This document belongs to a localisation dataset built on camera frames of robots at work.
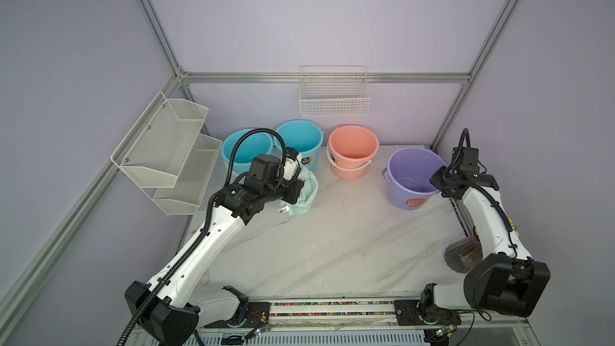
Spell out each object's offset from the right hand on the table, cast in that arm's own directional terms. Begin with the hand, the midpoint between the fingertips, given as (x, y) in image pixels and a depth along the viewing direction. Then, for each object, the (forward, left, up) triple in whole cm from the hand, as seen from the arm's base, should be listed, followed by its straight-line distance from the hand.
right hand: (439, 185), depth 83 cm
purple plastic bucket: (+12, +4, -11) cm, 17 cm away
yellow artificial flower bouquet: (-18, -13, +5) cm, 23 cm away
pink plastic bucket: (+23, +28, -4) cm, 37 cm away
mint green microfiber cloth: (-7, +46, +7) cm, 47 cm away
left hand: (-6, +49, +9) cm, 50 cm away
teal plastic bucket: (+35, +48, -8) cm, 60 cm away
